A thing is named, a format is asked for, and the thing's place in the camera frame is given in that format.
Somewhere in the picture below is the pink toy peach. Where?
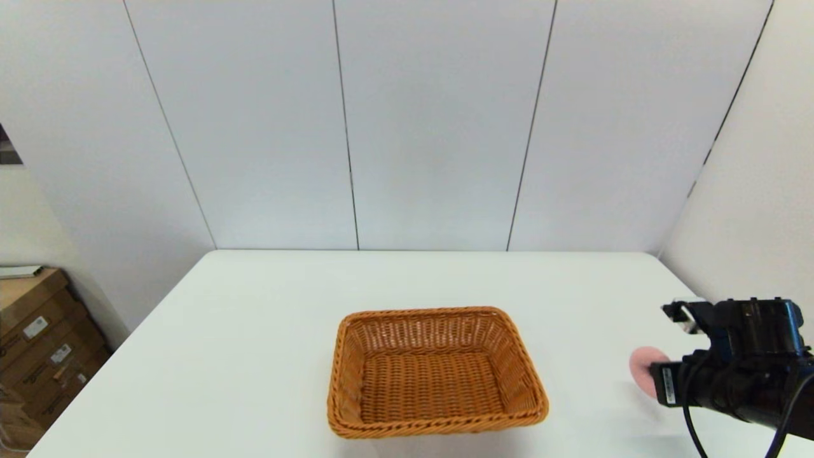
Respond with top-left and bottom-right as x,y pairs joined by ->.
629,346 -> 667,400

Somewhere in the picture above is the orange woven wicker basket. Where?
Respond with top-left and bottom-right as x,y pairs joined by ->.
327,307 -> 549,439

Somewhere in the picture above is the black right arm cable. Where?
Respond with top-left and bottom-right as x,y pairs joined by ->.
682,356 -> 814,458

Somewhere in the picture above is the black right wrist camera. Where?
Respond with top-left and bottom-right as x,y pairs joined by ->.
661,297 -> 811,358

